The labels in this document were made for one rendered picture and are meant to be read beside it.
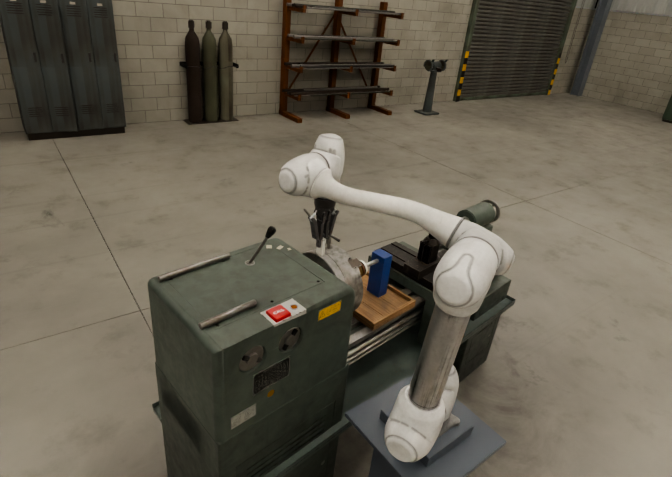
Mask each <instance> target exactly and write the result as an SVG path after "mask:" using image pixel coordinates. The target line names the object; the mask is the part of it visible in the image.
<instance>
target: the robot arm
mask: <svg viewBox="0 0 672 477"><path fill-rule="evenodd" d="M344 160H345V149H344V143H343V139H342V138H341V137H340V136H338V135H336V134H332V133H327V134H321V135H319V137H318V139H317V140H316V142H315V145H314V149H313V150H312V151H311V152H310V153H309V154H303V155H300V156H298V157H296V158H294V159H292V160H290V161H289V162H287V163H286V164H285V165H284V166H283V167H282V168H281V171H280V174H279V185H280V187H281V189H282V190H283V191H284V192H285V193H287V194H290V195H294V196H299V195H300V196H306V197H310V198H313V199H314V205H315V210H314V214H313V215H312V216H308V219H309V221H310V226H311V233H312V238H314V239H316V247H317V251H316V253H317V254H318V255H320V256H321V257H322V256H324V254H325V245H326V242H327V239H329V237H328V236H329V235H330V236H331V235H332V231H333V228H334V224H335V221H336V217H337V215H338V213H339V210H337V209H335V208H334V207H335V205H336V202H337V203H340V204H343V205H347V206H351V207H355V208H360V209H364V210H369V211H373V212H378V213H382V214H387V215H391V216H395V217H399V218H403V219H406V220H409V221H411V222H413V223H415V224H417V225H419V226H421V227H422V228H423V229H425V230H426V231H427V232H429V233H430V234H431V235H432V236H433V237H435V238H436V239H437V240H438V241H439V242H441V243H442V244H443V245H444V246H445V247H447V248H448V249H449V250H448V251H447V252H446V253H445V254H444V256H443V257H442V258H441V260H440V262H439V263H438V265H437V267H436V269H435V272H434V275H433V298H434V301H435V307H434V310H433V313H432V316H431V320H430V323H429V326H428V329H427V333H426V336H425V339H424V342H423V346H422V349H421V352H420V355H419V359H418V362H417V365H416V368H415V372H414V375H413V378H412V380H411V382H410V384H409V385H406V386H405V387H403V388H402V389H401V390H400V392H399V394H398V397H397V399H396V402H395V404H394V406H393V409H392V411H391V413H390V416H389V418H388V420H387V422H386V425H385V431H384V438H385V444H386V446H387V448H388V450H389V452H390V453H391V454H392V455H393V456H394V457H395V458H396V459H398V460H400V461H402V462H416V461H418V460H420V459H422V458H423V457H424V456H426V455H427V454H428V453H429V451H430V450H431V448H432V447H433V445H434V443H435V441H436V439H437V438H438V437H440V436H441V435H442V434H444V433H445V432H447V431H448V430H450V429H451V428H453V427H455V426H458V425H459V424H460V419H459V418H458V417H456V416H455V415H453V414H452V413H451V411H452V409H453V406H454V403H455V400H456V397H457V393H458V388H459V378H458V373H457V370H456V368H455V366H454V365H453V363H454V361H455V358H456V355H457V352H458V350H459V347H460V344H461V341H462V338H463V336H464V333H465V330H466V327H467V324H468V322H469V319H470V316H471V315H472V314H474V313H475V312H477V311H478V309H479V308H480V306H481V304H482V302H483V300H484V298H485V296H486V294H487V292H488V290H489V288H490V286H491V282H492V280H493V278H494V275H502V274H504V273H506V272H508V271H509V269H510V268H511V266H512V264H513V262H514V259H515V255H514V251H513V250H512V249H511V247H510V246H509V245H508V244H507V243H506V242H505V241H504V240H503V239H501V238H500V237H499V236H497V235H496V234H494V233H492V232H491V231H489V230H487V229H485V228H483V227H482V226H480V225H478V224H475V223H473V222H470V221H468V220H466V219H463V218H461V217H458V216H455V215H452V214H448V213H446V212H443V211H440V210H437V209H435V208H432V207H430V206H427V205H424V204H421V203H418V202H415V201H412V200H408V199H404V198H400V197H395V196H389V195H384V194H379V193H373V192H368V191H363V190H358V189H353V188H350V187H347V186H344V185H342V184H340V178H341V175H342V173H343V168H344Z"/></svg>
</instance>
